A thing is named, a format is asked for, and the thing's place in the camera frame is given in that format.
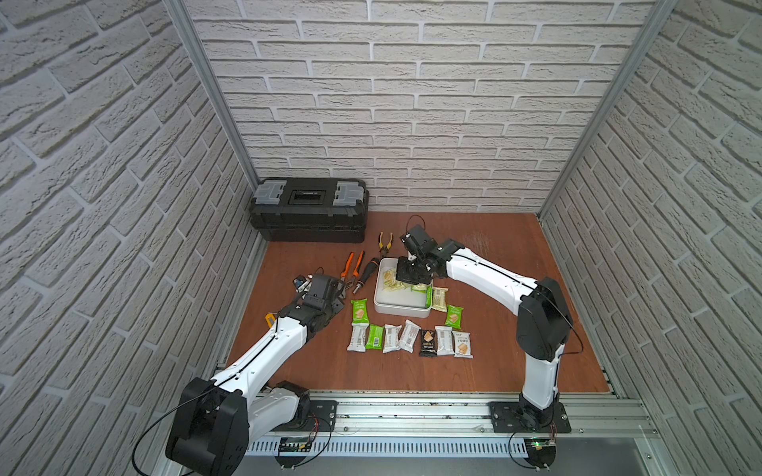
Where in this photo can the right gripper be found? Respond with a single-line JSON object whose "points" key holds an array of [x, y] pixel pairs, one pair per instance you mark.
{"points": [[402, 274]]}

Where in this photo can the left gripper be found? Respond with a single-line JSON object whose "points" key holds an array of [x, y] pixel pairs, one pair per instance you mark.
{"points": [[327, 286]]}

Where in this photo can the green cookie packet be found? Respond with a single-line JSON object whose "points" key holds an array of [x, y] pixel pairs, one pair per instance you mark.
{"points": [[454, 317], [429, 296], [359, 312], [375, 337]]}

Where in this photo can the pale yellow cookie packet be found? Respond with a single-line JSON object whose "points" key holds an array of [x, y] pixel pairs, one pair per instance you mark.
{"points": [[438, 299], [390, 284]]}

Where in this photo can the grey storage box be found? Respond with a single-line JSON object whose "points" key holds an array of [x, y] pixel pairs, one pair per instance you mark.
{"points": [[405, 303]]}

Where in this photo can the white cookie packet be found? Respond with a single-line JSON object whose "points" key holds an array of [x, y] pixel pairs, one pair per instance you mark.
{"points": [[445, 340], [391, 341], [409, 336], [358, 337], [462, 344]]}

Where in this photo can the black cookie packet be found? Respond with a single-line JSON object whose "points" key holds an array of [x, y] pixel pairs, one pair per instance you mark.
{"points": [[428, 343]]}

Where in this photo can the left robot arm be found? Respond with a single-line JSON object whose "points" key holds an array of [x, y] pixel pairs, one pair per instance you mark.
{"points": [[218, 418]]}

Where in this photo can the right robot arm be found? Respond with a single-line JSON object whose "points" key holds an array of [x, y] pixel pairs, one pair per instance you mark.
{"points": [[544, 320]]}

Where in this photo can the black toolbox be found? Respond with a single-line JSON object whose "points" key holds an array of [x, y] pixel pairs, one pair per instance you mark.
{"points": [[330, 210]]}

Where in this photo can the left controller board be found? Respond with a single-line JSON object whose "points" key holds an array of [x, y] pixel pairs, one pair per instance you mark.
{"points": [[293, 452]]}

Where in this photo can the controller board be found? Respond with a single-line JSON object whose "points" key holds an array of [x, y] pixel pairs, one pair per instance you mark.
{"points": [[540, 453], [293, 452]]}

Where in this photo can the right controller board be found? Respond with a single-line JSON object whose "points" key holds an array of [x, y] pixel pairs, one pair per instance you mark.
{"points": [[540, 453]]}

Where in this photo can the orange handled groove pliers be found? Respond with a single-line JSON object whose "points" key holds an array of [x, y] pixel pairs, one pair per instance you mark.
{"points": [[350, 272]]}

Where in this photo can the yellow handled small pliers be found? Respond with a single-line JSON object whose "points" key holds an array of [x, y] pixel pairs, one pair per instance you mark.
{"points": [[385, 246]]}

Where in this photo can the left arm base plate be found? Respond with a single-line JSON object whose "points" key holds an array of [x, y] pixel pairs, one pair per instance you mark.
{"points": [[320, 414]]}

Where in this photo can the aluminium front rail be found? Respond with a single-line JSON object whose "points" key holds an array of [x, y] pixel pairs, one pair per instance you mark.
{"points": [[479, 415]]}

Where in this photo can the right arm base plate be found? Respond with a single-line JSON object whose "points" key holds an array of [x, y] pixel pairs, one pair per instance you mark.
{"points": [[509, 417]]}

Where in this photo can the left aluminium frame post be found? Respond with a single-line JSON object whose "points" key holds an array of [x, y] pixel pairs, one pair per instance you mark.
{"points": [[197, 54]]}

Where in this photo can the aluminium frame post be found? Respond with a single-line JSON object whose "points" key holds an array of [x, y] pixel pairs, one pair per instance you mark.
{"points": [[197, 54], [657, 18]]}

